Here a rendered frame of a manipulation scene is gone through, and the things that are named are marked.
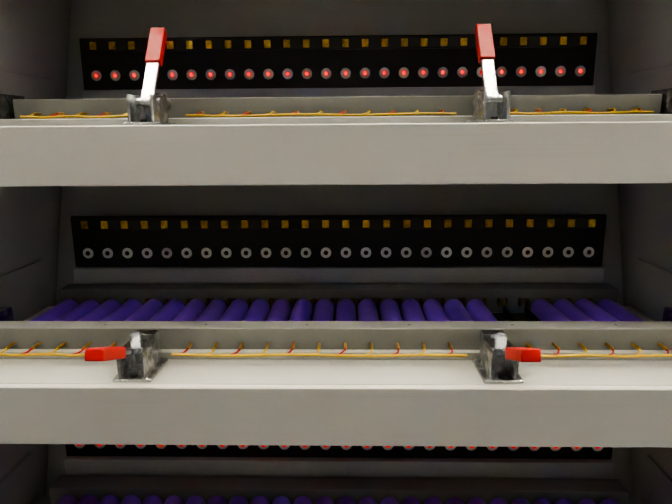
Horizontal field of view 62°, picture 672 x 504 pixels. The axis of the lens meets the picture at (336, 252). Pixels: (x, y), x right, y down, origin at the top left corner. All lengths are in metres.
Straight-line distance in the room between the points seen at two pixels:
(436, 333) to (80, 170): 0.30
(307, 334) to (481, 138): 0.20
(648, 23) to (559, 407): 0.39
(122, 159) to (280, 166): 0.12
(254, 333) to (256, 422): 0.07
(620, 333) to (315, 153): 0.28
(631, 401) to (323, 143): 0.28
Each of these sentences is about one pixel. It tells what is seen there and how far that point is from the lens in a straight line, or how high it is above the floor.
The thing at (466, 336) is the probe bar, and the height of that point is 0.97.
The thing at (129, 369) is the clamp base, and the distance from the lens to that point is 0.45.
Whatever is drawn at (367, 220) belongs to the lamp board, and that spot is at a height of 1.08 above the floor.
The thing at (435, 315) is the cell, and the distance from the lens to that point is 0.50.
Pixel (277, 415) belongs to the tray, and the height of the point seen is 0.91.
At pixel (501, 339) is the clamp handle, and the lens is 0.42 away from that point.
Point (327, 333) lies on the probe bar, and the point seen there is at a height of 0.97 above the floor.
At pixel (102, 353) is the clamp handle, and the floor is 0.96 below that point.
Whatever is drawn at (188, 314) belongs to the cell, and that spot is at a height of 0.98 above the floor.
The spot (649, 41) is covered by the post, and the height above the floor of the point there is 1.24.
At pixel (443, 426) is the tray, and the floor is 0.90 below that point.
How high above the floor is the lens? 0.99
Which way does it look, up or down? 6 degrees up
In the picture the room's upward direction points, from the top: straight up
